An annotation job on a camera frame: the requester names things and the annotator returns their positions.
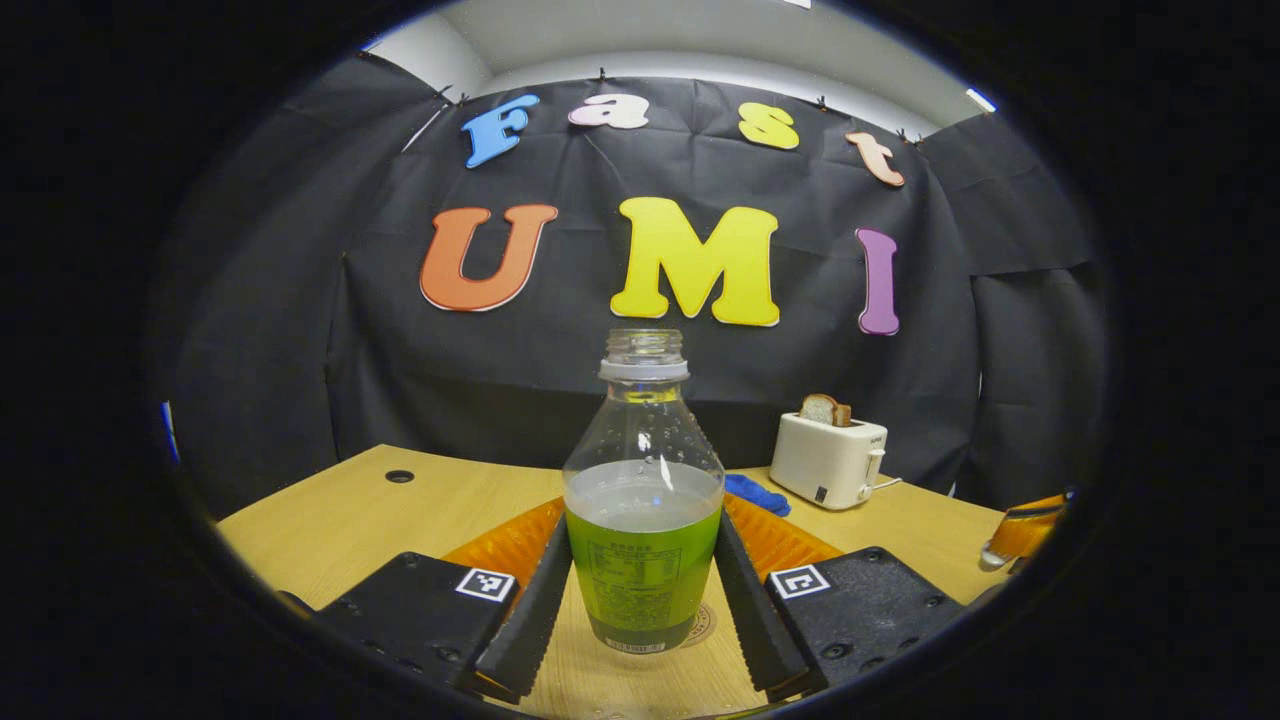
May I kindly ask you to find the black backdrop cloth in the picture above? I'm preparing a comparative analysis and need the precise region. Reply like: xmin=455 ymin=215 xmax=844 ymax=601
xmin=150 ymin=50 xmax=1111 ymax=521

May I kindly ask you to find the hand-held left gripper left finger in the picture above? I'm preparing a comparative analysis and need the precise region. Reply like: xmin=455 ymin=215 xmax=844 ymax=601
xmin=315 ymin=497 xmax=573 ymax=706

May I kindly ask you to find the white toaster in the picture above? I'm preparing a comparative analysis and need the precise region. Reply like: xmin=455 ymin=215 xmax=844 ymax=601
xmin=769 ymin=412 xmax=889 ymax=511

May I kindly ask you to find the toast slice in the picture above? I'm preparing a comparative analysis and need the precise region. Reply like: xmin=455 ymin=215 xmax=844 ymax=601
xmin=798 ymin=393 xmax=854 ymax=428

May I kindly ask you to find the blue towel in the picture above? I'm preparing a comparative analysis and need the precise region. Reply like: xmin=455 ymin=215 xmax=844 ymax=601
xmin=722 ymin=473 xmax=792 ymax=518

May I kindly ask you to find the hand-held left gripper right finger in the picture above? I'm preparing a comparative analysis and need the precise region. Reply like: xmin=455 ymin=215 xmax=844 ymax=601
xmin=712 ymin=493 xmax=969 ymax=703

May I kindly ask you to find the green label water bottle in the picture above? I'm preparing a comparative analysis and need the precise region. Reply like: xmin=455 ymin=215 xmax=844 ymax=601
xmin=562 ymin=328 xmax=726 ymax=655

